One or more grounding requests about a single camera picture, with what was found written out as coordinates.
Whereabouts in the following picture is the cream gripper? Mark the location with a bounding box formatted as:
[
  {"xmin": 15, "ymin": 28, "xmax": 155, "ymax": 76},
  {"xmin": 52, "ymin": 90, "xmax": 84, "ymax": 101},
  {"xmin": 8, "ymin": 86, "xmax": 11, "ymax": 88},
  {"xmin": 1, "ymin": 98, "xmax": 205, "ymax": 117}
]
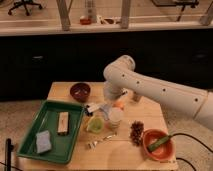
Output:
[{"xmin": 103, "ymin": 89, "xmax": 127, "ymax": 103}]

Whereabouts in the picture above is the white black dish brush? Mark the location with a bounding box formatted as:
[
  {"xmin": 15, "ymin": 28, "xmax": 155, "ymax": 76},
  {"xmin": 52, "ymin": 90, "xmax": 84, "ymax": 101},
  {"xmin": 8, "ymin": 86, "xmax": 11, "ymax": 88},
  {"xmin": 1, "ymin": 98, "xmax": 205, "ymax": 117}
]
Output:
[{"xmin": 85, "ymin": 103, "xmax": 102, "ymax": 116}]

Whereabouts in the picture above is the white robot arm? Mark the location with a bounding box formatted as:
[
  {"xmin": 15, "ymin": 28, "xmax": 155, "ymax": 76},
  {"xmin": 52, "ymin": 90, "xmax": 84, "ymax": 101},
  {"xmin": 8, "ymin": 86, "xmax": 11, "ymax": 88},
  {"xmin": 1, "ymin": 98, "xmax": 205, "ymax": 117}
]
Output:
[{"xmin": 103, "ymin": 55, "xmax": 213, "ymax": 130}]

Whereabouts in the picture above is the purple bowl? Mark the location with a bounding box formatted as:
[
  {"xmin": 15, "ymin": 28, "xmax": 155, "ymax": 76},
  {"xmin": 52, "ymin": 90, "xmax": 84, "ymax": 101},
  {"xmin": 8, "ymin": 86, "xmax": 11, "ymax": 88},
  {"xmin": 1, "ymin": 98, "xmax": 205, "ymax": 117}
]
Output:
[{"xmin": 70, "ymin": 82, "xmax": 91, "ymax": 103}]

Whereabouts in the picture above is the orange bowl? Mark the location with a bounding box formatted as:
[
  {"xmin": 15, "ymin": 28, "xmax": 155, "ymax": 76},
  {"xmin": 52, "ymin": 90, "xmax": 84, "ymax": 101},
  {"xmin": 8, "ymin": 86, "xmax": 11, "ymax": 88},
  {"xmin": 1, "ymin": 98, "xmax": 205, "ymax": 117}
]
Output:
[{"xmin": 142, "ymin": 129, "xmax": 175, "ymax": 162}]

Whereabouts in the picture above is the small red bowl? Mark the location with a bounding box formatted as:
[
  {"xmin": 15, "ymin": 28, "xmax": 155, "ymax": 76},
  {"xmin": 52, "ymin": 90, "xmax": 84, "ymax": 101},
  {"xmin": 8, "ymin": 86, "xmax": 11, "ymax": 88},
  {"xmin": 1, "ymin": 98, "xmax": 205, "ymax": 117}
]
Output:
[{"xmin": 80, "ymin": 16, "xmax": 92, "ymax": 25}]

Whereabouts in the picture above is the orange fruit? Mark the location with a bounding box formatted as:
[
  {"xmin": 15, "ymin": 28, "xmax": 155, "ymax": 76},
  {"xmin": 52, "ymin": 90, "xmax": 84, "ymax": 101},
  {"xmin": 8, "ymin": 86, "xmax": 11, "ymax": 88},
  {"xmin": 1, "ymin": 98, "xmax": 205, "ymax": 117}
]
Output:
[{"xmin": 113, "ymin": 101, "xmax": 124, "ymax": 110}]

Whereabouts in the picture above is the blue grey cloth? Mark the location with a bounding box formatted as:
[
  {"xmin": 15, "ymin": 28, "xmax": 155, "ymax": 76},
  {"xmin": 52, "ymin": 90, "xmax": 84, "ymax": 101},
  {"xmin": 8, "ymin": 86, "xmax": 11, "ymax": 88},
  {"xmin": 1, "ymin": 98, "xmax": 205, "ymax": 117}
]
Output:
[{"xmin": 100, "ymin": 104, "xmax": 111, "ymax": 120}]

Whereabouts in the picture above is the metal cup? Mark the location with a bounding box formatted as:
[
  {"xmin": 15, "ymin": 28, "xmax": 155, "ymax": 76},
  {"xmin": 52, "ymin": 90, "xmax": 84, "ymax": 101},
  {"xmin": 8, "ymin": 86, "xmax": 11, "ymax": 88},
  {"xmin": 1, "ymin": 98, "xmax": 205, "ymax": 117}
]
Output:
[{"xmin": 132, "ymin": 93, "xmax": 142, "ymax": 102}]

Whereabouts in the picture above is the small green cup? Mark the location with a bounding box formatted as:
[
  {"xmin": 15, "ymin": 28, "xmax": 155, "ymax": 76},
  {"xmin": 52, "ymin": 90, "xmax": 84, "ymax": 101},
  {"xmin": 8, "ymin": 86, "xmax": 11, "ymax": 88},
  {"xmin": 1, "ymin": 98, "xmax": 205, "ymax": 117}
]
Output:
[{"xmin": 87, "ymin": 117, "xmax": 104, "ymax": 134}]

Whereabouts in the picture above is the bunch of dark grapes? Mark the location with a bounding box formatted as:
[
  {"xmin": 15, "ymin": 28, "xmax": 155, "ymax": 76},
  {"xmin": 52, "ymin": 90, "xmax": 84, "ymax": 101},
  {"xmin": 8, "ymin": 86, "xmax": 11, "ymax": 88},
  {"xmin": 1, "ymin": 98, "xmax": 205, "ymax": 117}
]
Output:
[{"xmin": 130, "ymin": 121, "xmax": 144, "ymax": 146}]

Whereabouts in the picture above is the yellow banana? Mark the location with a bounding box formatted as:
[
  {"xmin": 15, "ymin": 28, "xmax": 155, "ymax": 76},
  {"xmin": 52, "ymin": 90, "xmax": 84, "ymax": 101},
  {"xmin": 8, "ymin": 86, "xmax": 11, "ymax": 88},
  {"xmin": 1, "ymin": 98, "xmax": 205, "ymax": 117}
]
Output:
[{"xmin": 84, "ymin": 116, "xmax": 95, "ymax": 131}]

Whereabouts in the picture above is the wooden block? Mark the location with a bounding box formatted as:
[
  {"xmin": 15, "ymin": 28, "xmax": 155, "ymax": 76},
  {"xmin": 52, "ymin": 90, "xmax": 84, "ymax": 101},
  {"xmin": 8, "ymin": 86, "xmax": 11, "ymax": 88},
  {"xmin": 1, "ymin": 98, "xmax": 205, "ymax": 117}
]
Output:
[{"xmin": 57, "ymin": 112, "xmax": 69, "ymax": 135}]

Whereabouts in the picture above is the green cucumber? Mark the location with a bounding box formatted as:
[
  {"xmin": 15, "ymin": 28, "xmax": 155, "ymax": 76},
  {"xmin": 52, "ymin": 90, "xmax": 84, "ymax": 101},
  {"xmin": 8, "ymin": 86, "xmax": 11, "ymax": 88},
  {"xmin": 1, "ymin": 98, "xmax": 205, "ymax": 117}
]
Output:
[{"xmin": 147, "ymin": 136, "xmax": 170, "ymax": 152}]

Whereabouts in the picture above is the blue sponge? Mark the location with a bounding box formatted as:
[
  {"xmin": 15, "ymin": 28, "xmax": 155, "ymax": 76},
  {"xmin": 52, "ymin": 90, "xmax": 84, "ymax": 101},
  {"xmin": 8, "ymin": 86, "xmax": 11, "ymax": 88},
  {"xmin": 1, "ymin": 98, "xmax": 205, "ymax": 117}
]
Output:
[{"xmin": 36, "ymin": 130, "xmax": 52, "ymax": 154}]

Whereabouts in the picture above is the black office chair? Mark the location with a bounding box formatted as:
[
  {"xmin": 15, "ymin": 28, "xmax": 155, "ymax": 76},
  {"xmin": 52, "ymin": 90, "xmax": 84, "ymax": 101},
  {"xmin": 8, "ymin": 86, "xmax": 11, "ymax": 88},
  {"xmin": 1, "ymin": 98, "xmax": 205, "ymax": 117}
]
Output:
[{"xmin": 8, "ymin": 0, "xmax": 43, "ymax": 16}]

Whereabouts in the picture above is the black cable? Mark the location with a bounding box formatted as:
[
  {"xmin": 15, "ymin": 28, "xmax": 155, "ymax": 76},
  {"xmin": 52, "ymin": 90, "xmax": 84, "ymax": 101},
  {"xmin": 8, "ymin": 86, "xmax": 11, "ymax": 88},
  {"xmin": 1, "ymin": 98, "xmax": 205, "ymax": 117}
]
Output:
[{"xmin": 169, "ymin": 132, "xmax": 213, "ymax": 171}]

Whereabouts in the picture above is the black stand post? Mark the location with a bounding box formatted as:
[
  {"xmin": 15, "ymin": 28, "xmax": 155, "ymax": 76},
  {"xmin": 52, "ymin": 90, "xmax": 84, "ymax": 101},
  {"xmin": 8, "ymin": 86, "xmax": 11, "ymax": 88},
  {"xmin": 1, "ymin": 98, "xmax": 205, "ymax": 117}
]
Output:
[{"xmin": 4, "ymin": 138, "xmax": 14, "ymax": 171}]

